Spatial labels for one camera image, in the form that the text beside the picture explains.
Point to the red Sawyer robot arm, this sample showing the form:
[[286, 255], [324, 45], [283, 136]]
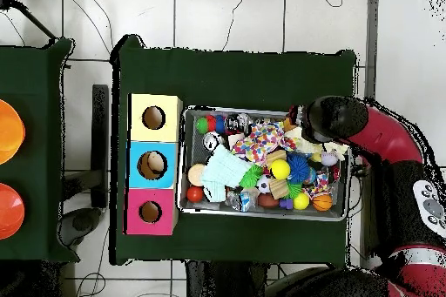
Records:
[[390, 133]]

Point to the shallow clear mesh bin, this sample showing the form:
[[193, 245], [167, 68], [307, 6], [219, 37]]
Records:
[[189, 154]]

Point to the wooden box with three holes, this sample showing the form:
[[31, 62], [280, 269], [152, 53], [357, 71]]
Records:
[[155, 142]]

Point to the crushed silver can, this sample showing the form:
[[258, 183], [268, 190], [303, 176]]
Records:
[[211, 141]]

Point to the mint green cloth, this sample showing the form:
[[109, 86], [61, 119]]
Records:
[[224, 168]]

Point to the colourful polka dot cloth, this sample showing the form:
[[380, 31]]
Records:
[[258, 140]]

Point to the toy hamburger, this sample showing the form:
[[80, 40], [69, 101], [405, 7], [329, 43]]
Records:
[[197, 174]]

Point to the red ball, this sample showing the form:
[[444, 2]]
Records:
[[195, 194]]

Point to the crushed clear plastic bottle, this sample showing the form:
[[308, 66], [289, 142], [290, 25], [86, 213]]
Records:
[[240, 201]]

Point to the large yellow ball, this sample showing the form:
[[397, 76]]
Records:
[[280, 169]]

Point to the dark green table cloth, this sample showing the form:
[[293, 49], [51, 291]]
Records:
[[38, 102], [230, 77]]

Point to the cream yellow cloth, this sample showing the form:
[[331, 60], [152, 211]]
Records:
[[298, 140]]

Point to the blue spiky ball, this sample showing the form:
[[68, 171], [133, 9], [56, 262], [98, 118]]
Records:
[[300, 168]]

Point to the orange toy basketball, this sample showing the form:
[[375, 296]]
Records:
[[322, 202]]

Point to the black stand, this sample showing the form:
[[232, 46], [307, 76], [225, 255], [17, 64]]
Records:
[[100, 137]]

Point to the orange bowl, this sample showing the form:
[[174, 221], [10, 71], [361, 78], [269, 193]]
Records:
[[8, 132], [8, 211]]

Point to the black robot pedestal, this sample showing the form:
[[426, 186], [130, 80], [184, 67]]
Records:
[[223, 283]]

